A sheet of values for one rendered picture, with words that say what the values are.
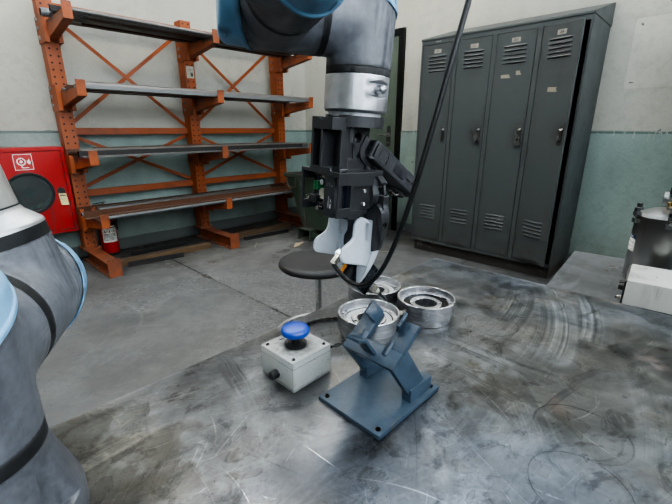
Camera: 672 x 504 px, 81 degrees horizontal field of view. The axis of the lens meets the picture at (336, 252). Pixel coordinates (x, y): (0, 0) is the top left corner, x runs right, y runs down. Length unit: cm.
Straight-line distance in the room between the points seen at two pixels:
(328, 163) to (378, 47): 13
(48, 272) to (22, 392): 14
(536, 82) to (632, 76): 71
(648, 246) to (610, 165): 232
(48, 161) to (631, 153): 452
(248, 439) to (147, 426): 13
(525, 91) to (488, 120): 33
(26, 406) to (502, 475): 44
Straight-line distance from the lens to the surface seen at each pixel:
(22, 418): 41
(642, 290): 128
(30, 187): 395
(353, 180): 46
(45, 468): 44
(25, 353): 41
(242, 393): 57
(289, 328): 55
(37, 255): 49
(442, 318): 72
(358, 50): 47
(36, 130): 417
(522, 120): 341
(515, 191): 343
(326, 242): 53
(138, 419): 57
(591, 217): 383
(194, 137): 435
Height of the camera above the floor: 114
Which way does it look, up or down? 17 degrees down
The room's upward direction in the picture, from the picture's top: straight up
